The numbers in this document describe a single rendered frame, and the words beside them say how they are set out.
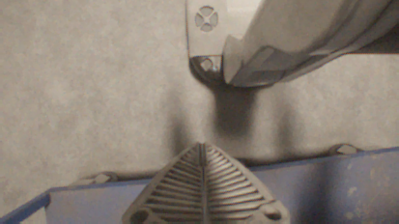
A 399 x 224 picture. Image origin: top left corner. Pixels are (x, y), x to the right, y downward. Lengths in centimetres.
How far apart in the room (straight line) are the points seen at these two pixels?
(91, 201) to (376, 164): 120
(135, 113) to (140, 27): 52
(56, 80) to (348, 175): 160
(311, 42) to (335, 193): 77
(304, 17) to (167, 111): 80
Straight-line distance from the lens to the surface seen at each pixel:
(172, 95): 89
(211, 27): 67
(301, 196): 82
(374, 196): 103
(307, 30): 21
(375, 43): 25
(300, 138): 110
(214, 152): 16
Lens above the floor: 88
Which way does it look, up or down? 90 degrees down
